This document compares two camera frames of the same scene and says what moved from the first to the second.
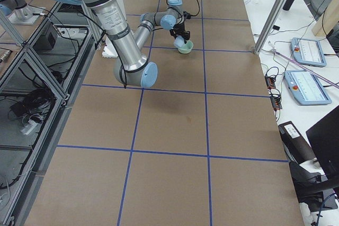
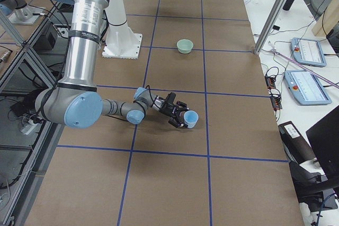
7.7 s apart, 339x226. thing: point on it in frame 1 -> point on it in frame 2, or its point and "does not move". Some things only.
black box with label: x=296 y=146 does not move
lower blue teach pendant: x=305 y=88 does not move
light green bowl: x=187 y=47 does not move
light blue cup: x=179 y=41 -> x=190 y=118
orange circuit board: x=270 y=82 does not move
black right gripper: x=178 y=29 -> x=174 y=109
